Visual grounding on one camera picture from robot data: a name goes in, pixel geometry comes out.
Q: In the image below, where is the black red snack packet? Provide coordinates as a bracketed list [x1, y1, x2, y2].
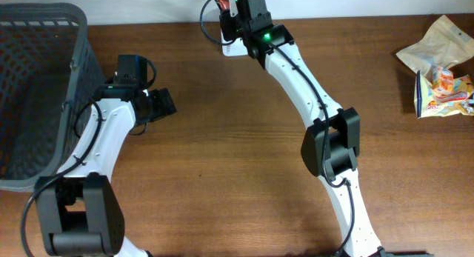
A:
[215, 0, 230, 11]

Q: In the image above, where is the beige kraft paper pouch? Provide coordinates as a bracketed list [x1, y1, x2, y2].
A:
[396, 15, 473, 76]

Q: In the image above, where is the yellow snack chip bag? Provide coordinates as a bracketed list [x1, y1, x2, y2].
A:
[414, 70, 473, 119]

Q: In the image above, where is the small orange juice carton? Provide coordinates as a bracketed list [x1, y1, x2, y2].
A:
[432, 67, 454, 97]

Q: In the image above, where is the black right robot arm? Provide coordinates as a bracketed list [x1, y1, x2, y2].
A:
[214, 0, 382, 256]

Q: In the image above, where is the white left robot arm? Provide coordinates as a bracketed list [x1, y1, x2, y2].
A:
[24, 55, 176, 257]

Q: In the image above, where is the white barcode scanner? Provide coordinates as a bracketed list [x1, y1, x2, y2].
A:
[222, 36, 248, 57]

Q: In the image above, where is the grey plastic mesh basket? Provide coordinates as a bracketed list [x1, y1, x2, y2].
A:
[1, 3, 106, 192]

